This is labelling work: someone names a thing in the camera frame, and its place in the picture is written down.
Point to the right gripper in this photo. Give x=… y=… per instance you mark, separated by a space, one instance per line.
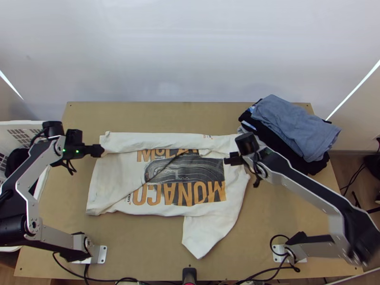
x=234 y=161

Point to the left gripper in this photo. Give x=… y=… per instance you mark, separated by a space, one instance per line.
x=92 y=150

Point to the white t-shirt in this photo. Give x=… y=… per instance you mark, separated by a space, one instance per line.
x=118 y=178

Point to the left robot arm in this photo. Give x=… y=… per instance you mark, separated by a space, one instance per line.
x=32 y=169

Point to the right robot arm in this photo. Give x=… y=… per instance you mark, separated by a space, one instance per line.
x=297 y=175

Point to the pile of folded clothes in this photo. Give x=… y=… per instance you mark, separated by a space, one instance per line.
x=285 y=124

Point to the white laundry basket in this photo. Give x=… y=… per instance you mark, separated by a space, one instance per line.
x=17 y=130

